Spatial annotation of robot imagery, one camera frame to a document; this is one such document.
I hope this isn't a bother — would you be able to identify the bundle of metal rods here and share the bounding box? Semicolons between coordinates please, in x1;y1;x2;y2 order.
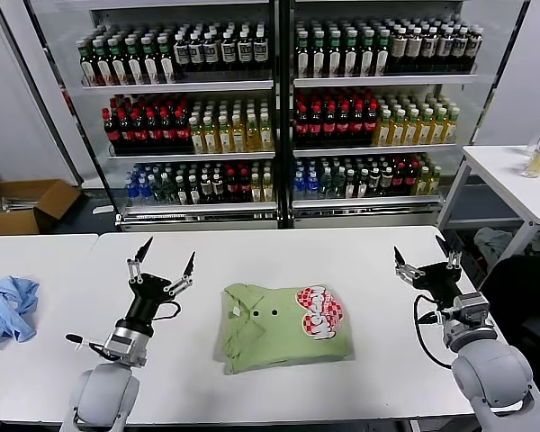
0;195;40;213

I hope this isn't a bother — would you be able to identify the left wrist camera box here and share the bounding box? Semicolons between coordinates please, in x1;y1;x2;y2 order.
103;327;149;367

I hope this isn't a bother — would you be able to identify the light blue crumpled cloth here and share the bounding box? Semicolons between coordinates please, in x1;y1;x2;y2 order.
0;275;41;347

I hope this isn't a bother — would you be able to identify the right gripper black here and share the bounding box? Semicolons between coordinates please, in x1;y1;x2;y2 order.
392;233;464;310

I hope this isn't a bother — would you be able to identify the dark bottle beige label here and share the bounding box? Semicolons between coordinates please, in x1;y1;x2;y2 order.
421;27;438;73
390;28;407;74
437;27;455;73
406;27;423;73
468;26;484;72
453;27;470;73

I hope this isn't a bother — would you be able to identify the large black object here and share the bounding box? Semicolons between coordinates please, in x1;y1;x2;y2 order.
478;255;540;366

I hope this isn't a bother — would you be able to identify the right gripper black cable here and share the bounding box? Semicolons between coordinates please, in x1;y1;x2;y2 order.
412;294;455;369

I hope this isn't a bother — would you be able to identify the open brown cardboard box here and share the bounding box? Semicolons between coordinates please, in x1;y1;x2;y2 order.
0;178;83;237

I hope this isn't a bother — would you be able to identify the glass cabinet door dark frame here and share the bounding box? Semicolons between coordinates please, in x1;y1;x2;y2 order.
436;0;533;217
0;0;121;221

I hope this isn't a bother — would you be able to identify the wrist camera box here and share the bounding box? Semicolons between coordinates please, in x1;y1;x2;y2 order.
440;292;492;337
103;327;149;367

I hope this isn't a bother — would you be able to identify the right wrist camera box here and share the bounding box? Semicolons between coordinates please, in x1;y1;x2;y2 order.
440;292;492;337

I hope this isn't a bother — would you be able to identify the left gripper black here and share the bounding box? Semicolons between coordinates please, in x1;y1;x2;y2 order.
115;236;197;333

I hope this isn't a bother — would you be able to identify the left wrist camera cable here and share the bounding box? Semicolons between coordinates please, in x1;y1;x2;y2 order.
64;332;108;357

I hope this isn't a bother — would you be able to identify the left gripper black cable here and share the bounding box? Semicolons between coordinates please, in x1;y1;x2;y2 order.
154;300;183;322

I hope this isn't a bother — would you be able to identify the white beverage display cabinet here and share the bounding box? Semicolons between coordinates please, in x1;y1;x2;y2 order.
78;0;284;233
281;0;483;230

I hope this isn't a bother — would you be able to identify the dark bottle blue white label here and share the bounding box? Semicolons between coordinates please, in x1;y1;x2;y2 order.
174;34;190;74
203;32;221;72
188;33;205;73
220;31;238;71
253;25;269;69
237;30;254;71

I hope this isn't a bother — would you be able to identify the white side table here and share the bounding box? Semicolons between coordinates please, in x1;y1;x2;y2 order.
435;144;540;296

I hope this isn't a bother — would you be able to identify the green cap dark drink bottle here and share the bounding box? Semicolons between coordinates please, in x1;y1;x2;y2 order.
141;36;161;86
78;42;98;86
295;31;311;78
157;35;176;85
342;30;359;77
310;31;328;78
109;39;128;86
374;29;391;77
358;30;375;77
327;31;343;78
124;38;144;86
94;40;113;86

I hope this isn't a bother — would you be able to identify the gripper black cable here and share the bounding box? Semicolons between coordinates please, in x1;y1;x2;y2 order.
154;300;183;322
412;294;455;369

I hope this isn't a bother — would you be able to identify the green polo shirt with print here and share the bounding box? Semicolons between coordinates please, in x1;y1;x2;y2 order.
212;280;357;377

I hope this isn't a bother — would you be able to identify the red cap cola bottle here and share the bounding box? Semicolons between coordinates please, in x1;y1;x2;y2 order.
391;162;406;197
335;103;351;148
117;110;134;153
174;107;191;153
238;168;252;203
131;110;148;153
349;102;365;147
364;101;380;147
145;110;162;153
321;103;338;148
224;169;239;203
308;103;324;148
102;108;121;153
159;109;176;153
405;161;419;196
294;103;311;148

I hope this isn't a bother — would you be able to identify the white crumpled cloth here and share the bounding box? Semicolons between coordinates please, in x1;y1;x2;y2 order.
473;227;518;263

